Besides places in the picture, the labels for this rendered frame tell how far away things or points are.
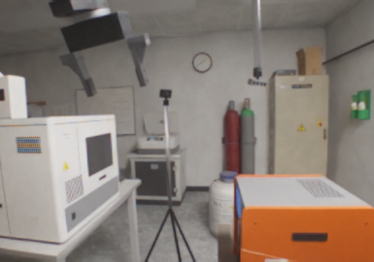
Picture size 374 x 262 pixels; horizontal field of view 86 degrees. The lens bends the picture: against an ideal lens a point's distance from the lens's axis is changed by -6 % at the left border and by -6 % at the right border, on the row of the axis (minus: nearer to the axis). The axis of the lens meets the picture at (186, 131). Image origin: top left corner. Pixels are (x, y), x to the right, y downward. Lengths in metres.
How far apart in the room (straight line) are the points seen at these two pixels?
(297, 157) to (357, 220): 2.84
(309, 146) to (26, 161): 3.43
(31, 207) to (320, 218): 1.09
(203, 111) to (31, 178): 3.06
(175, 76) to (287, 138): 2.10
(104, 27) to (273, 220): 0.69
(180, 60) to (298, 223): 3.43
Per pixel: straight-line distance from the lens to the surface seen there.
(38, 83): 5.17
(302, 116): 3.59
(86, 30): 0.49
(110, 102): 4.20
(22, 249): 1.17
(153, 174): 3.33
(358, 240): 0.89
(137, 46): 0.46
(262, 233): 0.77
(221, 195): 2.39
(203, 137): 3.76
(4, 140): 1.13
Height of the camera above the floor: 1.44
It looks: 5 degrees down
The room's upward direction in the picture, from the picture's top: 2 degrees counter-clockwise
